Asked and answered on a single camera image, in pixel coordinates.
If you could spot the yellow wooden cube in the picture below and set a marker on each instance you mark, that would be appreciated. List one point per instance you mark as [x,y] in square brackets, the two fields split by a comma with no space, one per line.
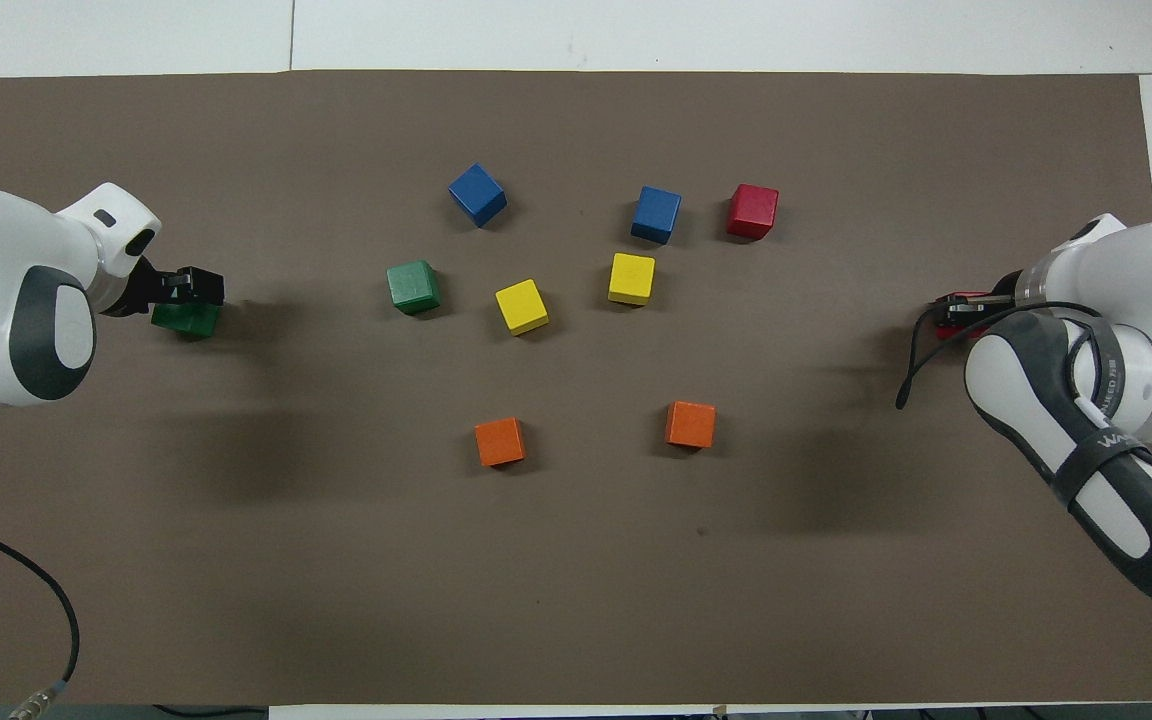
[631,278]
[521,306]

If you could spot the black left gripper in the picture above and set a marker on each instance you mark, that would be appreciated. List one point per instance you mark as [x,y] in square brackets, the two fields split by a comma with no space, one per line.
[161,288]

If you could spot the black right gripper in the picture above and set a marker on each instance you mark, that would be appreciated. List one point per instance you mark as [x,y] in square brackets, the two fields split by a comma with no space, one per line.
[1006,295]

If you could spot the brown paper mat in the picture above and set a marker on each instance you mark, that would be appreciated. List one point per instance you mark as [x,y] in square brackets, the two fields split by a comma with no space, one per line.
[586,560]

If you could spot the orange wooden cube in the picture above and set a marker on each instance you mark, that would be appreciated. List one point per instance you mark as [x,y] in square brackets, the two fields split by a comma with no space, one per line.
[500,441]
[690,424]

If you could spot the blue wooden cube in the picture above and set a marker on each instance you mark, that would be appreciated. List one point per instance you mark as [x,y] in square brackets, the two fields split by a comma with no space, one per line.
[477,194]
[656,214]

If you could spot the red wooden cube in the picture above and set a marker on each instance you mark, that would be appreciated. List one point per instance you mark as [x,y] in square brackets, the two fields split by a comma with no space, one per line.
[752,211]
[972,333]

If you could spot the green wooden cube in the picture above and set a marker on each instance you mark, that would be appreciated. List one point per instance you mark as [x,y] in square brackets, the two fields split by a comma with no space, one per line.
[186,322]
[413,287]

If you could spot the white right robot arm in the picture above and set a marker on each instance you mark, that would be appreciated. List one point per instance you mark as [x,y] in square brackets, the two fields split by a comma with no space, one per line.
[1106,350]

